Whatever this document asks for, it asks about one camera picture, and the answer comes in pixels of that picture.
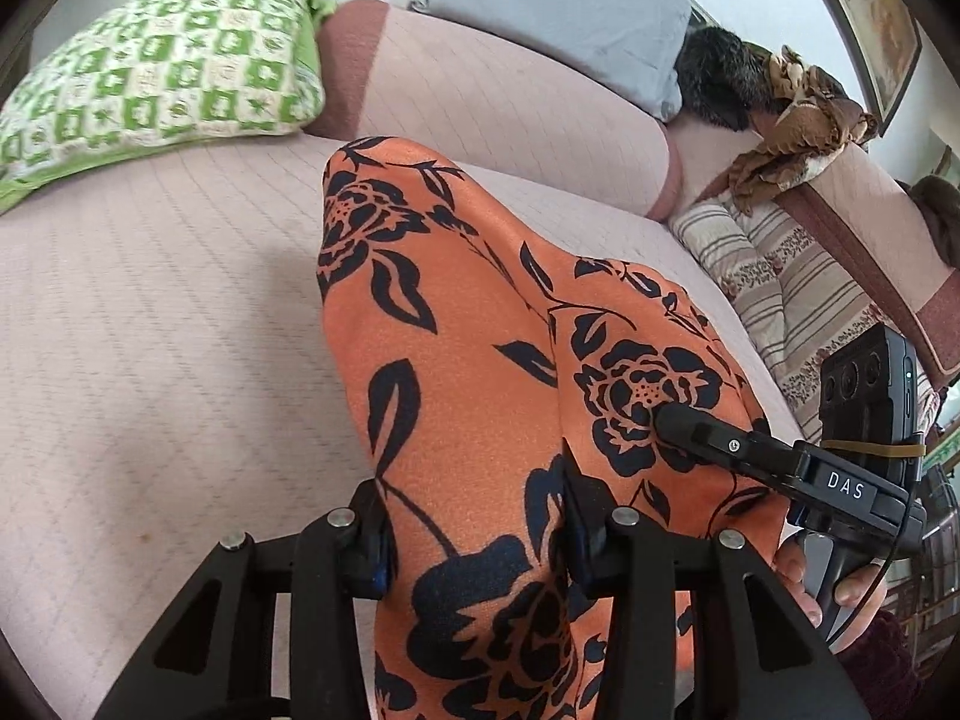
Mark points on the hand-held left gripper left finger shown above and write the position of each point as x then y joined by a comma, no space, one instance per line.
376,567

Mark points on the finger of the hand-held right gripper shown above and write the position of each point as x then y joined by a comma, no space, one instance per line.
720,442

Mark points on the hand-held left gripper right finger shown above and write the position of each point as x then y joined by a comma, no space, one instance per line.
586,541

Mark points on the orange black floral garment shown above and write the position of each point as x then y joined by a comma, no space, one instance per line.
465,360

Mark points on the person's right forearm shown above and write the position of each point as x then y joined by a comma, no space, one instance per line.
877,675

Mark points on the person's right hand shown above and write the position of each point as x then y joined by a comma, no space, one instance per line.
862,592

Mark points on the striped floral cushion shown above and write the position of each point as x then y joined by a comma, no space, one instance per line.
810,292

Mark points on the brown crumpled cloth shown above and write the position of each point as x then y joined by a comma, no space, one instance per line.
802,127

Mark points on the pink quilted sofa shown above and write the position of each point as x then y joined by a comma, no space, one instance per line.
150,315

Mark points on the black furry cloth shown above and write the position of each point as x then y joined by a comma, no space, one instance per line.
720,82

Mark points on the grey pillow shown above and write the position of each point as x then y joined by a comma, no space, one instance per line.
570,22

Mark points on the green white patterned pillow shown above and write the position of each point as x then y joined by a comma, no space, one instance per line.
150,75

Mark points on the framed wall picture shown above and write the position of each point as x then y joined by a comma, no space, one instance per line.
870,15

